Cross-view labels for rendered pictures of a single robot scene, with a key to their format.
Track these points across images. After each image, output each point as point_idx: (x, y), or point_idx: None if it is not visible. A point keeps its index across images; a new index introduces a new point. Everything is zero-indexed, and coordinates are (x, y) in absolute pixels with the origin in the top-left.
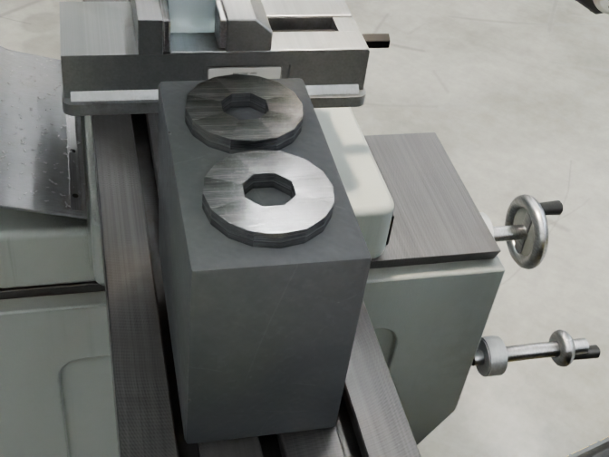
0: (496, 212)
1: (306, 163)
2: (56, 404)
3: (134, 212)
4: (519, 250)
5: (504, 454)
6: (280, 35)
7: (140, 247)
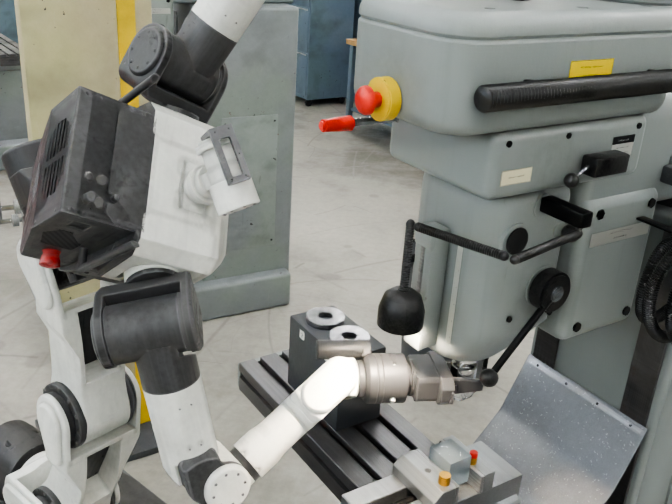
0: None
1: (319, 323)
2: None
3: (400, 428)
4: None
5: None
6: (395, 487)
7: (386, 416)
